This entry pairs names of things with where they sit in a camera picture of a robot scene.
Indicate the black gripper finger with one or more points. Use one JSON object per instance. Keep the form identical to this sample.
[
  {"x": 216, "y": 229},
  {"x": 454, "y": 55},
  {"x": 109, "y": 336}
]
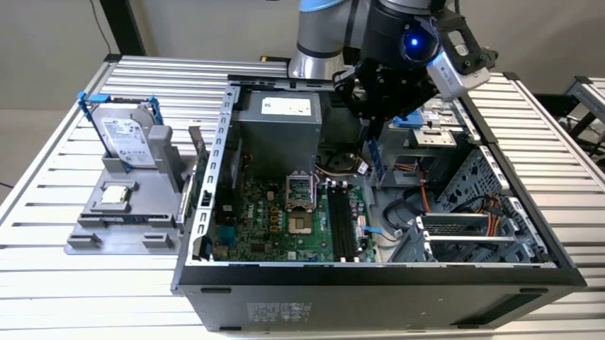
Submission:
[
  {"x": 347, "y": 90},
  {"x": 375, "y": 131}
]

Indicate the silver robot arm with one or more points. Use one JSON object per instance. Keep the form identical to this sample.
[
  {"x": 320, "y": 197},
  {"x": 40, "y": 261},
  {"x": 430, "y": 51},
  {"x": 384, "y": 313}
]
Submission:
[{"x": 320, "y": 35}]

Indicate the black RAM slot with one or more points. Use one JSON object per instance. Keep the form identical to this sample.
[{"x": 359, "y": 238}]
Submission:
[
  {"x": 335, "y": 223},
  {"x": 348, "y": 223}
]

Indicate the blue plastic drive latch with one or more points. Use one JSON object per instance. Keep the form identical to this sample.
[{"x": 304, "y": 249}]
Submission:
[{"x": 408, "y": 122}]

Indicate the grey metal drive cage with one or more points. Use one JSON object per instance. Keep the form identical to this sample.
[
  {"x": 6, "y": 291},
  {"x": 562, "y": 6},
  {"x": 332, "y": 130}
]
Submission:
[{"x": 402, "y": 152}]

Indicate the black cooler fan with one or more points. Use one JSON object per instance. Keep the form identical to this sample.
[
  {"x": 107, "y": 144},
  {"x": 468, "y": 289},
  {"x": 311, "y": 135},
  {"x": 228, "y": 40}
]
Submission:
[{"x": 338, "y": 163}]

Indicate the grey power supply unit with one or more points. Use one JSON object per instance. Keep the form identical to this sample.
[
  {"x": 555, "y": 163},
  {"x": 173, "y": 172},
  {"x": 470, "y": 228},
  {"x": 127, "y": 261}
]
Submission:
[{"x": 279, "y": 141}]

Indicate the CPU socket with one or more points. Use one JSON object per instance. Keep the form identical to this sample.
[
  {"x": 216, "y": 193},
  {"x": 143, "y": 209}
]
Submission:
[{"x": 300, "y": 223}]

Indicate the grey metal disk bay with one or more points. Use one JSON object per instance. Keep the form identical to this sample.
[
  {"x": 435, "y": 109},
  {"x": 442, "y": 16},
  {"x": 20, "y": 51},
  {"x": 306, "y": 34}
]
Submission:
[{"x": 452, "y": 226}]

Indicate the green motherboard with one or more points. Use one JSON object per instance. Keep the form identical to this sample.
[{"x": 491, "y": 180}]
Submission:
[{"x": 264, "y": 233}]

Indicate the hard disk in blue carrier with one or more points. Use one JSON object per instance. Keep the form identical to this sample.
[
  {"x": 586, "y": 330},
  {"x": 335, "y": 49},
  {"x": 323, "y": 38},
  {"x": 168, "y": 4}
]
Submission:
[{"x": 123, "y": 134}]

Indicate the black open PC case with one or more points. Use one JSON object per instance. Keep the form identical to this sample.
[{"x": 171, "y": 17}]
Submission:
[{"x": 330, "y": 304}]

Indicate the grey parts rack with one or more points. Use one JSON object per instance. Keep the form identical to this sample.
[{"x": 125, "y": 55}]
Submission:
[{"x": 145, "y": 198}]

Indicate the silver CPU chip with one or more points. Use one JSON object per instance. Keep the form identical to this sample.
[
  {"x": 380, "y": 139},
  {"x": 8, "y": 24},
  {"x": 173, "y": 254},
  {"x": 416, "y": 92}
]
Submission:
[{"x": 113, "y": 195}]

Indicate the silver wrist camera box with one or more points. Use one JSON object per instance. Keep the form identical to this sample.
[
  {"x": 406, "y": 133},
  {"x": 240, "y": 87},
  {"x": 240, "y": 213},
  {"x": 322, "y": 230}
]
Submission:
[{"x": 452, "y": 79}]

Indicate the black camera bracket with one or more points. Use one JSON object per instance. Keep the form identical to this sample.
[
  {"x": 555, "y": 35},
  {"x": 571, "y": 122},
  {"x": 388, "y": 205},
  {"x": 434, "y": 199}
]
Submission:
[{"x": 472, "y": 42}]

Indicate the metal frame side table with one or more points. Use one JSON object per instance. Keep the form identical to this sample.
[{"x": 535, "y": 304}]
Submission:
[{"x": 586, "y": 88}]

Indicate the black vertical post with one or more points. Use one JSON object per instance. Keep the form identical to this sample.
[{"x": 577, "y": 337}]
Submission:
[{"x": 123, "y": 28}]

